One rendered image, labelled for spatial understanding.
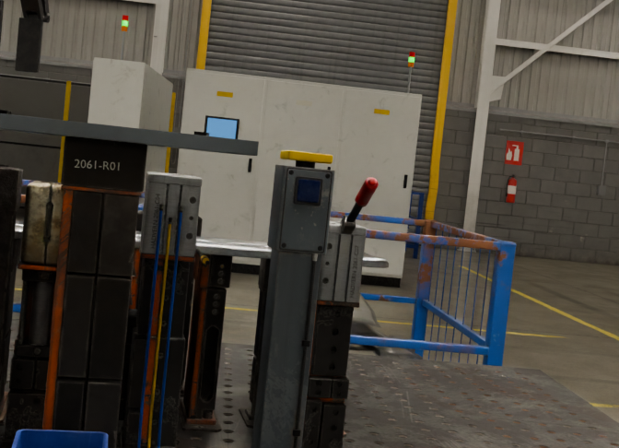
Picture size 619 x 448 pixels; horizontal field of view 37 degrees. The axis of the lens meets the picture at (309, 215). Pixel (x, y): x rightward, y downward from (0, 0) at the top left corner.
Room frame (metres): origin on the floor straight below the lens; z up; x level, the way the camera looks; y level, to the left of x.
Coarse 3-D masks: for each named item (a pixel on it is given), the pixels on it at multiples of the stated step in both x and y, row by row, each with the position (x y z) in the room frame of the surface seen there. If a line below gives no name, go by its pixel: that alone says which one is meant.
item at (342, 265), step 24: (336, 240) 1.36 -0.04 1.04; (360, 240) 1.37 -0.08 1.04; (336, 264) 1.37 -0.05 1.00; (360, 264) 1.37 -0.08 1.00; (336, 288) 1.37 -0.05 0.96; (336, 312) 1.39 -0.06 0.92; (336, 336) 1.38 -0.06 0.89; (312, 360) 1.38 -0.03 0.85; (336, 360) 1.38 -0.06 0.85; (312, 384) 1.37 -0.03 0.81; (336, 384) 1.37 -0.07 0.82; (312, 408) 1.38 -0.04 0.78; (336, 408) 1.38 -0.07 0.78; (312, 432) 1.37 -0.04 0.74; (336, 432) 1.38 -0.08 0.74
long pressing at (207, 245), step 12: (204, 240) 1.55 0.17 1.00; (216, 240) 1.57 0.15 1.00; (228, 240) 1.59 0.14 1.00; (240, 240) 1.62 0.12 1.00; (204, 252) 1.44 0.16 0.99; (216, 252) 1.44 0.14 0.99; (228, 252) 1.44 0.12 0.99; (240, 252) 1.45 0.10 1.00; (252, 252) 1.45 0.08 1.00; (264, 252) 1.46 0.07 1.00; (372, 264) 1.50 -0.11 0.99; (384, 264) 1.51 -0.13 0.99
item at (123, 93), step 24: (96, 72) 9.05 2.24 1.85; (120, 72) 9.06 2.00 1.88; (144, 72) 9.07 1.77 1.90; (96, 96) 9.05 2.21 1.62; (120, 96) 9.06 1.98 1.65; (144, 96) 9.21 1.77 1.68; (168, 96) 11.09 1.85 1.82; (96, 120) 9.05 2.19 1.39; (120, 120) 9.06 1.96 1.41; (144, 120) 9.36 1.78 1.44; (168, 120) 11.31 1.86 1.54
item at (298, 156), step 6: (282, 150) 1.23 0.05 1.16; (288, 150) 1.19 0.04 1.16; (282, 156) 1.23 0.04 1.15; (288, 156) 1.19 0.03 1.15; (294, 156) 1.19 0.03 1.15; (300, 156) 1.19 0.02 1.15; (306, 156) 1.19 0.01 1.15; (312, 156) 1.19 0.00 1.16; (318, 156) 1.19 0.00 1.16; (324, 156) 1.20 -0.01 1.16; (330, 156) 1.20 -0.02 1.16; (300, 162) 1.21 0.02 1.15; (306, 162) 1.21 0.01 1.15; (312, 162) 1.21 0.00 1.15; (318, 162) 1.21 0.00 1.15; (324, 162) 1.20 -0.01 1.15; (330, 162) 1.20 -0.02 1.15; (312, 168) 1.21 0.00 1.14
